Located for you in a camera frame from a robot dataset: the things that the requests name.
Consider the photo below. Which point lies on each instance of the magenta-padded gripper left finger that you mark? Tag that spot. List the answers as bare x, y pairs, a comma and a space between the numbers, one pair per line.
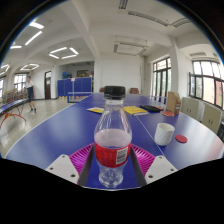
63, 166

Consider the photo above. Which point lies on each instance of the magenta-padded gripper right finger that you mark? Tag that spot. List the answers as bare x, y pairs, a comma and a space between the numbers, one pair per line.
160, 168

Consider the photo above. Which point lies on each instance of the clear red-labelled drink bottle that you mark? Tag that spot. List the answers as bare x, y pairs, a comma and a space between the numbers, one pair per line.
112, 150

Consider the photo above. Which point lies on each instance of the white mug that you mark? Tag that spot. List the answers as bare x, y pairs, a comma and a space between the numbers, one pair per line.
164, 134

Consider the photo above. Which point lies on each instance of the flat round red coaster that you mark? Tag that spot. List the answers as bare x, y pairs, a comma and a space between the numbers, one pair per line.
181, 138

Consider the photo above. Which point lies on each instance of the black pouch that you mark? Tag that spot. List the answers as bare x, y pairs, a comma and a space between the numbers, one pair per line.
150, 108

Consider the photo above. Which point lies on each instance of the yellow book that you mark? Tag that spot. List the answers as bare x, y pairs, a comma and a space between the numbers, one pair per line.
135, 110

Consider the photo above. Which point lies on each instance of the small colourful book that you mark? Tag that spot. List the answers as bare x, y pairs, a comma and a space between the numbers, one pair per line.
96, 110

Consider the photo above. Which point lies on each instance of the brown cardboard box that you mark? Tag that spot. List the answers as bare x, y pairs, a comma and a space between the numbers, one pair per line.
173, 102

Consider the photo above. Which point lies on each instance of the cream two-door cabinet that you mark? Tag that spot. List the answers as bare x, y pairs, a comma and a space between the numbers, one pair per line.
211, 118
190, 108

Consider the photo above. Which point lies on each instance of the low blue court barrier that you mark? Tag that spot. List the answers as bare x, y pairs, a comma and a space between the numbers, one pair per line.
78, 97

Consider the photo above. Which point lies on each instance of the blue red-legged tennis table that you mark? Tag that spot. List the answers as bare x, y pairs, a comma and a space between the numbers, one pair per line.
11, 106

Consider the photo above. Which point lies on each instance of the tall blue partition panels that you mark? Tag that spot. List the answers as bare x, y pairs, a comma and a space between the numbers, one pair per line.
75, 86

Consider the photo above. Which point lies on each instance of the brown armchair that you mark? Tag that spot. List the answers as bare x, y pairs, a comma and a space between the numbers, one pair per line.
134, 90
102, 90

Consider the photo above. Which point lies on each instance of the person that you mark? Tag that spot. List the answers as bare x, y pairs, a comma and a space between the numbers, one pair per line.
30, 91

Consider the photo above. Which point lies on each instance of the dark wooden door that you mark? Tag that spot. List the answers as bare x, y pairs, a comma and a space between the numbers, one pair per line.
48, 85

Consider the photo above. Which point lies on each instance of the tall black-framed glass door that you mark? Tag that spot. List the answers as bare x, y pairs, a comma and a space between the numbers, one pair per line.
161, 78

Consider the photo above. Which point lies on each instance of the small bright window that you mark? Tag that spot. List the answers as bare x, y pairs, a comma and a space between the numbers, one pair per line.
20, 81

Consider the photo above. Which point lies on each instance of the large black-framed window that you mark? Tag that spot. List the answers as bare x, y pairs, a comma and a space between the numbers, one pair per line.
208, 83

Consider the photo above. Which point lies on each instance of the square ceiling air conditioner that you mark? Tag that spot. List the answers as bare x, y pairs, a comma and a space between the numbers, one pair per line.
130, 48

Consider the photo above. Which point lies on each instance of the ceiling light strips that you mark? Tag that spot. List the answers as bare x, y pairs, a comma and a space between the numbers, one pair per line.
33, 37

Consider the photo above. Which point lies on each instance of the long ceiling air vent unit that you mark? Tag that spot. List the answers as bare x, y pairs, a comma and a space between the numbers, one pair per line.
150, 18

